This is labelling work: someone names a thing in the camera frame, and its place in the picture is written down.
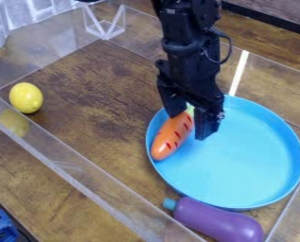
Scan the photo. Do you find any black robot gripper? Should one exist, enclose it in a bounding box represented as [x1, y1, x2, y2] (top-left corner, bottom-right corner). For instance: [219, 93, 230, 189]
[155, 38, 223, 141]

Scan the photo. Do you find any orange toy carrot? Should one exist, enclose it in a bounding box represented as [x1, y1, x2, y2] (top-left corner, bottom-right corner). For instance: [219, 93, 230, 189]
[150, 108, 194, 161]

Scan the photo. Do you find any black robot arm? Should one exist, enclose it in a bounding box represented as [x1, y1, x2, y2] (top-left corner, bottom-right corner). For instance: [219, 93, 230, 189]
[151, 0, 223, 140]

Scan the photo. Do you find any blue round tray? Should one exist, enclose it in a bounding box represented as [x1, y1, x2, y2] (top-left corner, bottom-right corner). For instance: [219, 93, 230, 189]
[148, 96, 300, 210]

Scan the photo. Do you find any black baseboard strip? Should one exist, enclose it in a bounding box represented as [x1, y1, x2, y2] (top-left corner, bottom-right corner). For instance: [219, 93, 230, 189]
[221, 0, 300, 34]

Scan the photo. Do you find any purple toy eggplant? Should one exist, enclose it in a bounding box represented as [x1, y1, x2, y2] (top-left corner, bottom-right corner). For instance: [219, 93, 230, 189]
[162, 197, 263, 242]

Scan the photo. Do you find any yellow toy lemon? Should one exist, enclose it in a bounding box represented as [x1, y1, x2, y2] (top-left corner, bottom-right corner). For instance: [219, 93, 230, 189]
[9, 82, 43, 113]

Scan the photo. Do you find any blue plastic object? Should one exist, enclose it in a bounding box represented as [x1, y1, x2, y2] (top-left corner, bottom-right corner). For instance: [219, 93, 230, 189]
[0, 210, 19, 242]

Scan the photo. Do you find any clear acrylic barrier wall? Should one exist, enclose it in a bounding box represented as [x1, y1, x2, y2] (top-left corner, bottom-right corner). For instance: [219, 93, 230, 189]
[0, 0, 209, 242]

